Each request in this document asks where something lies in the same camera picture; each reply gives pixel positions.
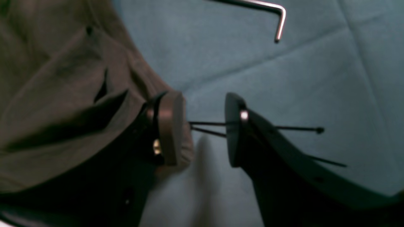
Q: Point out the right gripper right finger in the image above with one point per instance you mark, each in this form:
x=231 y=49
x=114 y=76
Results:
x=291 y=189

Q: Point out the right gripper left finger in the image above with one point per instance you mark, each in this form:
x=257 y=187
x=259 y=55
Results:
x=110 y=189

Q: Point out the grey T-shirt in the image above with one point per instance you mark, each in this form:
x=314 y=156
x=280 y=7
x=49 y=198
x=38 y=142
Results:
x=71 y=81

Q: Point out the blue table cloth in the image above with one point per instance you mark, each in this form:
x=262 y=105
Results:
x=339 y=66

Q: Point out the silver hex key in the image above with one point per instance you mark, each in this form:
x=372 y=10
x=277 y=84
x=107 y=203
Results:
x=260 y=5

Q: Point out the black cable tie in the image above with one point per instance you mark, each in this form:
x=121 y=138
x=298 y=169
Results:
x=312 y=157
x=318 y=130

